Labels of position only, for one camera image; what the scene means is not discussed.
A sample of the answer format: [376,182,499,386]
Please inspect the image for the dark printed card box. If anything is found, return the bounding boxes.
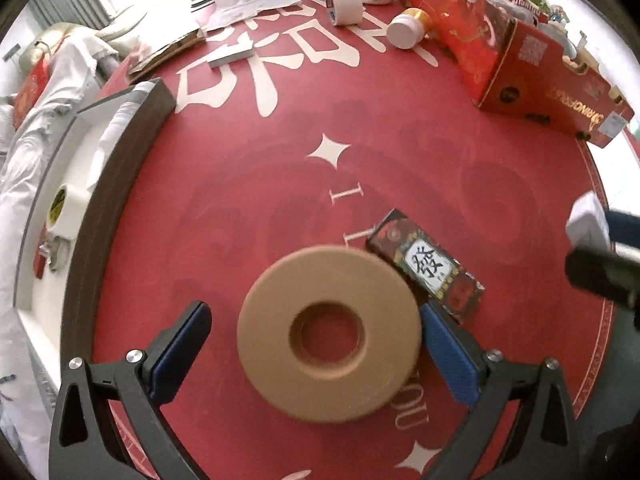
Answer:
[365,208,486,325]

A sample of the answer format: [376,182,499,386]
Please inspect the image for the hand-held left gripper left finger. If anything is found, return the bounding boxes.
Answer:
[47,301,213,480]

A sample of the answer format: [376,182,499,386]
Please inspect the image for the white tape roll yellow core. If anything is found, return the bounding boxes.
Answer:
[42,180,98,241]

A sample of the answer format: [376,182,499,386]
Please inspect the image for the yellow label pill bottle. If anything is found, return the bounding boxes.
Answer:
[386,7,433,51]

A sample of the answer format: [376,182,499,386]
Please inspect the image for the small flat white box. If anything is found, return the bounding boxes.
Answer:
[206,42,255,70]

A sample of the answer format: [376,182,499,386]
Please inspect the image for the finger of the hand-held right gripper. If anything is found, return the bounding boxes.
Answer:
[602,207,640,252]
[565,245,640,311]

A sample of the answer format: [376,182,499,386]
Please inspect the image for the flat red medicine box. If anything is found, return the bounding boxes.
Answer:
[127,30,206,76]

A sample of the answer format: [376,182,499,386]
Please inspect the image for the white printed paper sheet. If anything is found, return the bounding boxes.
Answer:
[190,0,303,33]

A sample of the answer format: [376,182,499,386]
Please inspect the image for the brown cork ring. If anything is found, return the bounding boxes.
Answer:
[236,244,423,423]

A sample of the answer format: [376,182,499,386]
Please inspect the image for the pale green armchair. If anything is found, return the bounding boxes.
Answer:
[20,5,151,61]

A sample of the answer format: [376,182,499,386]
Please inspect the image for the red patterned cushion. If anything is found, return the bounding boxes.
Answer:
[12,55,53,131]

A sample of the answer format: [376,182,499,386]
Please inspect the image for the red printed tablecloth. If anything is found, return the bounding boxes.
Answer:
[92,0,616,480]

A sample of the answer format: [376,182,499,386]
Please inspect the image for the red cardboard box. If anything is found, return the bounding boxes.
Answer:
[400,0,636,150]

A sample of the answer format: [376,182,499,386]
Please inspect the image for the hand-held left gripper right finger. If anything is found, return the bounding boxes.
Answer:
[419,302,581,480]

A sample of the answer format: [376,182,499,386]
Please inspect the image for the small white plastic device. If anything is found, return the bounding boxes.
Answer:
[565,191,612,251]

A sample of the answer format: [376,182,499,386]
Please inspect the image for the light grey fringed blanket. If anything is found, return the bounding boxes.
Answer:
[0,35,131,480]

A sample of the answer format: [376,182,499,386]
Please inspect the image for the shallow white tray dark rim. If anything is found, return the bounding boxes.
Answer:
[12,78,177,376]

